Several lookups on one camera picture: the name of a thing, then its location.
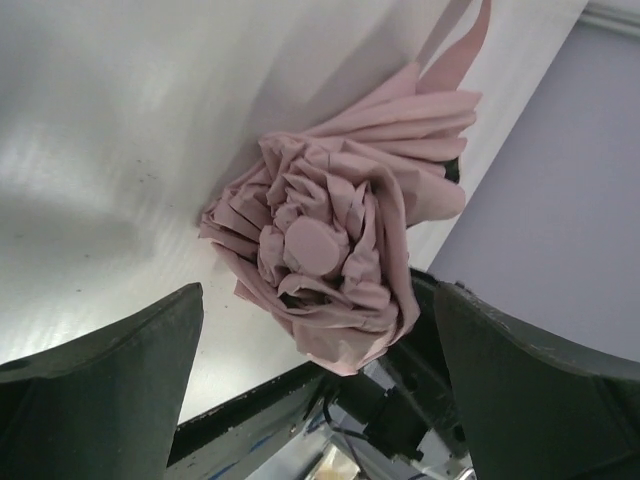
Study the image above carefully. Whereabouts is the pink folding umbrella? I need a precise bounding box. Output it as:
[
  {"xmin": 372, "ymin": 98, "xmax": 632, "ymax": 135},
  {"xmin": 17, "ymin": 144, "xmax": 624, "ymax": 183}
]
[{"xmin": 200, "ymin": 1, "xmax": 492, "ymax": 376}]

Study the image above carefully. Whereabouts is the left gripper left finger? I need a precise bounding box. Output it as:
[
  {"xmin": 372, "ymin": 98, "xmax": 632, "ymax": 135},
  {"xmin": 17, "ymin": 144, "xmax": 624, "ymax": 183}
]
[{"xmin": 1, "ymin": 283, "xmax": 203, "ymax": 479}]

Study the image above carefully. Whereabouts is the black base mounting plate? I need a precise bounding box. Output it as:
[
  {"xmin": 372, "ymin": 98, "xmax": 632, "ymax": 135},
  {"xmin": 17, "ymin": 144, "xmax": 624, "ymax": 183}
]
[{"xmin": 167, "ymin": 362, "xmax": 325, "ymax": 467}]

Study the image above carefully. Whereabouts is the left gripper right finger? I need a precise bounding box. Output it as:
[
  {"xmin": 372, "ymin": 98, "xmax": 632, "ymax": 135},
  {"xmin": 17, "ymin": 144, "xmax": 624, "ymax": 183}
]
[{"xmin": 434, "ymin": 283, "xmax": 639, "ymax": 479}]

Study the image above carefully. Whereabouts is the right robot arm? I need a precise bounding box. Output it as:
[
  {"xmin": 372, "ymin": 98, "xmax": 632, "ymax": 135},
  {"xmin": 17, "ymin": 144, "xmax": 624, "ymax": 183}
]
[{"xmin": 334, "ymin": 269, "xmax": 468, "ymax": 461}]

